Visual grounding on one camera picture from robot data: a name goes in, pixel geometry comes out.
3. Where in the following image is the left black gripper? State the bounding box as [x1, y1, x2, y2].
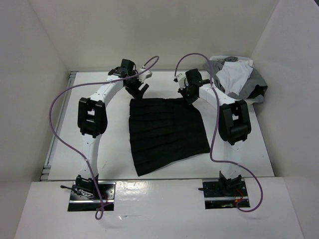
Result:
[124, 71, 148, 100]

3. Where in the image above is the black pleated skirt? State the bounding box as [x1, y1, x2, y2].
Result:
[129, 98, 210, 176]

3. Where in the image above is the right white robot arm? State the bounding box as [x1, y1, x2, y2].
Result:
[174, 69, 251, 196]

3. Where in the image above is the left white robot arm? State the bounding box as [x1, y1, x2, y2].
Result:
[75, 59, 152, 199]

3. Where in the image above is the white laundry basket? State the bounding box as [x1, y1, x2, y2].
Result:
[208, 55, 265, 107]

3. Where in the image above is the grey garment in basket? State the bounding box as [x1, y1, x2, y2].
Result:
[203, 57, 268, 103]

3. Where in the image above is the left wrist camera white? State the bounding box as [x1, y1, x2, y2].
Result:
[137, 68, 153, 83]

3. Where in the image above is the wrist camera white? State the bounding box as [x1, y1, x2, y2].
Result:
[137, 68, 153, 83]
[173, 73, 188, 90]

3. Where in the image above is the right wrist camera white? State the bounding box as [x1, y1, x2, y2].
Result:
[173, 73, 188, 90]

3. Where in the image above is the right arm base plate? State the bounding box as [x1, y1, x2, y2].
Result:
[198, 179, 250, 209]

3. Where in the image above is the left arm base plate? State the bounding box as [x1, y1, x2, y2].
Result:
[60, 181, 117, 212]

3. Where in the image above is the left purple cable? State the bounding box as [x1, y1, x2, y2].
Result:
[49, 55, 160, 220]

